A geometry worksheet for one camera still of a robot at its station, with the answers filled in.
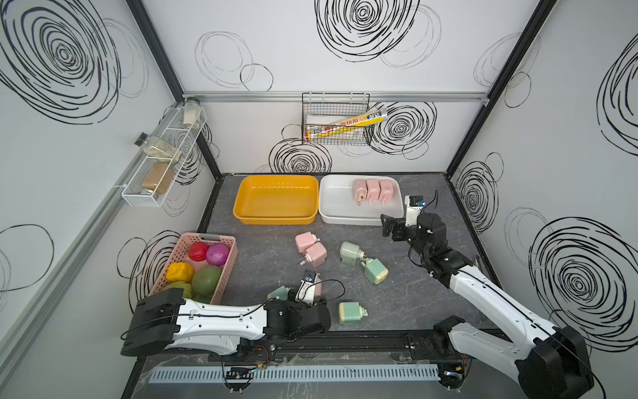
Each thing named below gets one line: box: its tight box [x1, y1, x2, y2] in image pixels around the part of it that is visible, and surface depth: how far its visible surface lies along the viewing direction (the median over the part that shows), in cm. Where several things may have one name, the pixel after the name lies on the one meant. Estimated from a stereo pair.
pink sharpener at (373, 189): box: [365, 178, 382, 206], surface depth 108 cm
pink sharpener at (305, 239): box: [294, 231, 321, 254], surface depth 93 cm
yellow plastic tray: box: [232, 175, 319, 226], surface depth 110 cm
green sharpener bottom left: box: [266, 285, 291, 301], surface depth 79 cm
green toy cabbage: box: [162, 280, 192, 299], surface depth 82 cm
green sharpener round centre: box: [339, 241, 365, 266], surface depth 88 cm
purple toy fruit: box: [206, 242, 231, 266], surface depth 88 cm
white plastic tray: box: [318, 174, 405, 227], surface depth 111 cm
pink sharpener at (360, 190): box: [353, 178, 369, 207], surface depth 107 cm
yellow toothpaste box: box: [305, 108, 389, 143], surface depth 86 cm
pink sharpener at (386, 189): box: [377, 179, 394, 202], surface depth 108 cm
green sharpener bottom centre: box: [338, 301, 369, 326], surface depth 75 cm
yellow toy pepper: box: [166, 261, 194, 283], surface depth 84 cm
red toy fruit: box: [187, 241, 209, 262], surface depth 91 cm
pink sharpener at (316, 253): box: [299, 241, 328, 269], surface depth 88 cm
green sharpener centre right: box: [360, 257, 389, 286], surface depth 84 cm
